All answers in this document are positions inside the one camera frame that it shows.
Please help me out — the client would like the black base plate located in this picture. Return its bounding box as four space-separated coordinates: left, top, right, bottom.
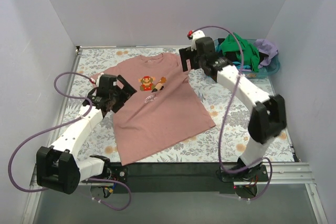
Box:
81 161 269 194

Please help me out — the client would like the black t shirt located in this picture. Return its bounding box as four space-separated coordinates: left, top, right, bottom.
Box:
224 52 240 63

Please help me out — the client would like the teal t shirt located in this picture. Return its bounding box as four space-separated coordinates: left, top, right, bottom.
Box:
233 61 244 68

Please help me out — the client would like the teal plastic basket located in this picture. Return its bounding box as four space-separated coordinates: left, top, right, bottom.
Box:
214 38 280 79

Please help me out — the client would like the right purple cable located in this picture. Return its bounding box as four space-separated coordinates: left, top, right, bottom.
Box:
187 25 271 201

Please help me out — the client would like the pink printed t shirt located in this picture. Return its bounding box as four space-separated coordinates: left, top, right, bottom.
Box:
103 52 215 165

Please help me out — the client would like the green t shirt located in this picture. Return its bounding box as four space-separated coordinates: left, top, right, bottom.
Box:
219 33 259 72

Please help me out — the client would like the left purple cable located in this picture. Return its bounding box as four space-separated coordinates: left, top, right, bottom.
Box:
7 72 132 211

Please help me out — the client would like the purple cable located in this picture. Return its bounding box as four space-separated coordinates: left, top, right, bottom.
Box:
187 25 271 201
7 72 132 211

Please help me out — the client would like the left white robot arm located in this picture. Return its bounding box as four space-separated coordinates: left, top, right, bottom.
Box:
36 74 136 194

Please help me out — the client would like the aluminium frame rail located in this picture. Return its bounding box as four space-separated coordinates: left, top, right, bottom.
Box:
30 162 316 189

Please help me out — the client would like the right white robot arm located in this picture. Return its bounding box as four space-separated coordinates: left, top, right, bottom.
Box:
179 34 287 177

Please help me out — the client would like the lavender t shirt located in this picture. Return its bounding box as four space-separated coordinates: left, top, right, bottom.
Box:
253 39 278 69

